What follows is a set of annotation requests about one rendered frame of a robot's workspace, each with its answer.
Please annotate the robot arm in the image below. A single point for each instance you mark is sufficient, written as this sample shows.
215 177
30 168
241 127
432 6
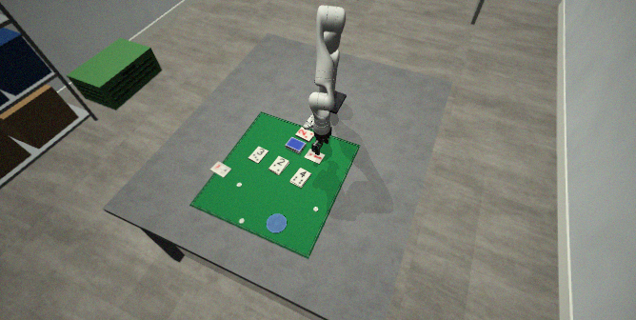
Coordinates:
328 19

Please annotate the blue round disc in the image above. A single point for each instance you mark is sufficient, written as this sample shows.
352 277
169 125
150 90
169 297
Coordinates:
276 223

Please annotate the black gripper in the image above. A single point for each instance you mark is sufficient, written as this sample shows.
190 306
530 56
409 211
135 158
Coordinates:
320 139

